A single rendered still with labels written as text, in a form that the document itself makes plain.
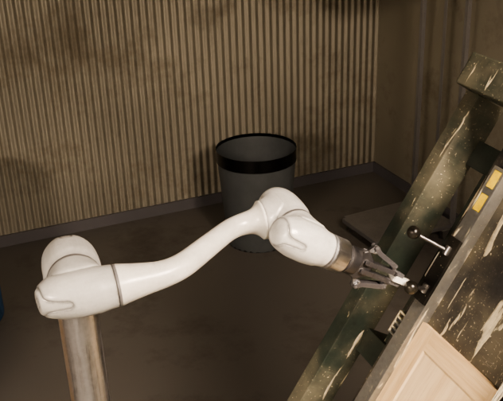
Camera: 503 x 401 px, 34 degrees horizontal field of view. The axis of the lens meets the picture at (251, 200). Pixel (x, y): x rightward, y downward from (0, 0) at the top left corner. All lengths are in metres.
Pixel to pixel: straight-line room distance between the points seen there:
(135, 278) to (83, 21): 3.75
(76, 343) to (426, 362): 0.91
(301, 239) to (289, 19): 4.14
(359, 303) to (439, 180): 0.44
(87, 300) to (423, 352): 0.93
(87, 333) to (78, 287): 0.26
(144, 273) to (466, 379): 0.85
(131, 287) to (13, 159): 3.83
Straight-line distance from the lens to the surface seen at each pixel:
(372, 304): 2.55
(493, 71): 2.38
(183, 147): 5.96
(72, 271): 1.94
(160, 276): 1.94
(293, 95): 6.18
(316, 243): 2.00
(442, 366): 2.26
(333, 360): 2.59
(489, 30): 5.35
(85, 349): 2.15
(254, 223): 2.11
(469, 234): 2.29
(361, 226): 5.57
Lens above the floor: 2.55
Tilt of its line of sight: 24 degrees down
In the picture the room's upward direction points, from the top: 2 degrees counter-clockwise
